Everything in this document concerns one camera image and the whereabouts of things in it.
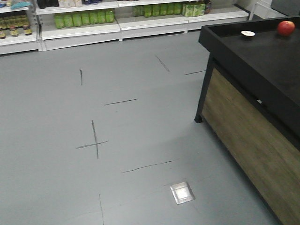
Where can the white pegboard shelf unit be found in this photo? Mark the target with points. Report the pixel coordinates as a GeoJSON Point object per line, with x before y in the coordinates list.
{"type": "Point", "coordinates": [19, 27]}

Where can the small white dish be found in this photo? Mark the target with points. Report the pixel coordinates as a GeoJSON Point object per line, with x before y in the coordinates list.
{"type": "Point", "coordinates": [247, 34]}

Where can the black wooden produce display stand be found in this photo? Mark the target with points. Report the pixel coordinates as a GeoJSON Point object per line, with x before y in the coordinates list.
{"type": "Point", "coordinates": [250, 98]}

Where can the metal floor socket cover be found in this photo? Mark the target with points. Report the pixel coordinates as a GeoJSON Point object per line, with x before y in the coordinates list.
{"type": "Point", "coordinates": [182, 192]}

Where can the white supermarket shelf unit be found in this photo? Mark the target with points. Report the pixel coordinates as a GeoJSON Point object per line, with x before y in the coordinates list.
{"type": "Point", "coordinates": [126, 25]}

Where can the red apple near dish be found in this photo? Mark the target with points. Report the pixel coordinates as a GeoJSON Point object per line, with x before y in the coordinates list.
{"type": "Point", "coordinates": [285, 28]}

